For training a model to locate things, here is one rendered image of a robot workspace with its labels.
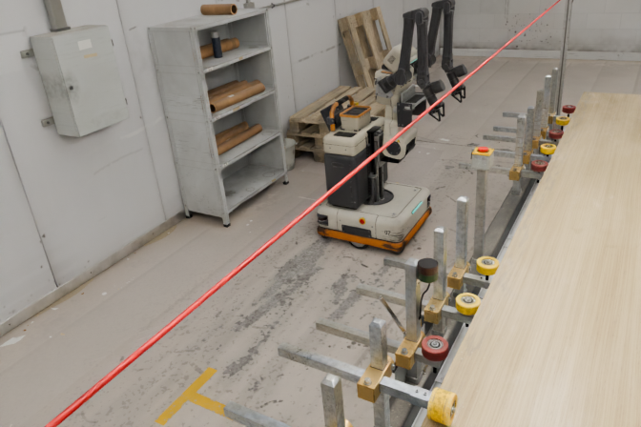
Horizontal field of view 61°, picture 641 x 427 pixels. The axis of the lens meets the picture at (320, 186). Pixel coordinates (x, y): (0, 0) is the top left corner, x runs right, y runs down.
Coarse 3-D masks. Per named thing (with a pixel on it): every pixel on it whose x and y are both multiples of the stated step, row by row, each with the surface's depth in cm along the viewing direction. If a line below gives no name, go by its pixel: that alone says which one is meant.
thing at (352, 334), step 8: (320, 320) 186; (328, 320) 186; (320, 328) 185; (328, 328) 184; (336, 328) 182; (344, 328) 182; (352, 328) 181; (344, 336) 181; (352, 336) 179; (360, 336) 178; (368, 336) 177; (368, 344) 177; (392, 344) 173; (400, 344) 172; (392, 352) 173; (416, 352) 169; (416, 360) 169; (424, 360) 167
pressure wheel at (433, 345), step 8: (432, 336) 168; (440, 336) 167; (424, 344) 165; (432, 344) 165; (440, 344) 165; (424, 352) 163; (432, 352) 162; (440, 352) 161; (432, 360) 163; (440, 360) 163
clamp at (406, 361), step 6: (420, 336) 173; (402, 342) 172; (408, 342) 172; (414, 342) 171; (420, 342) 172; (408, 348) 169; (414, 348) 169; (396, 354) 168; (402, 354) 167; (408, 354) 167; (414, 354) 168; (396, 360) 169; (402, 360) 168; (408, 360) 166; (414, 360) 170; (402, 366) 169; (408, 366) 167
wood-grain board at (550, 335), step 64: (576, 128) 321; (640, 128) 313; (576, 192) 248; (640, 192) 243; (512, 256) 205; (576, 256) 201; (640, 256) 198; (512, 320) 172; (576, 320) 170; (640, 320) 168; (448, 384) 151; (512, 384) 149; (576, 384) 147; (640, 384) 145
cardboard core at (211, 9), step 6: (204, 6) 426; (210, 6) 423; (216, 6) 420; (222, 6) 417; (228, 6) 414; (234, 6) 418; (204, 12) 427; (210, 12) 424; (216, 12) 422; (222, 12) 418; (228, 12) 416; (234, 12) 419
